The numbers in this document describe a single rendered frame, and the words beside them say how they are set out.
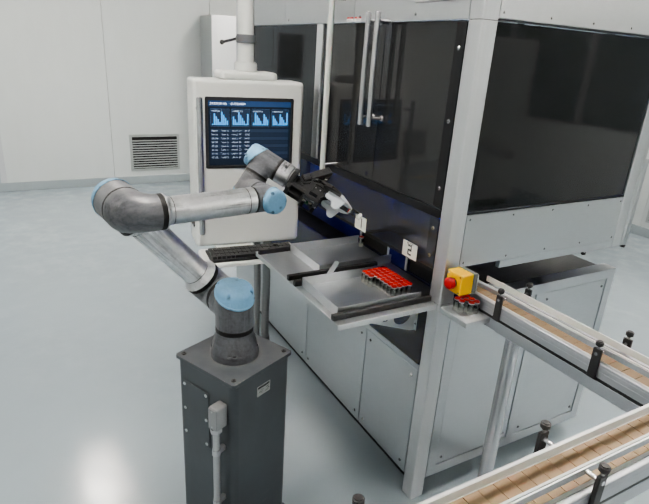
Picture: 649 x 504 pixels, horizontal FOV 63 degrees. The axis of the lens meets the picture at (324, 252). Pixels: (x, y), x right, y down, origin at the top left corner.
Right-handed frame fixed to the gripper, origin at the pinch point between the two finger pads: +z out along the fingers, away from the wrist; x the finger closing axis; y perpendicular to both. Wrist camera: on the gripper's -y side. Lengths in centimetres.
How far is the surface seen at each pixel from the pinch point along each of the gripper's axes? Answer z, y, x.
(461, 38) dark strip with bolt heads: 2, -47, 40
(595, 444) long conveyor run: 72, 47, 34
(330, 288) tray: 10.6, 7.4, -35.4
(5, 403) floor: -89, 82, -165
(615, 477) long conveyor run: 72, 55, 40
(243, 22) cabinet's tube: -79, -74, -22
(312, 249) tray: -3, -20, -62
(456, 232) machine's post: 35.2, -15.6, 0.2
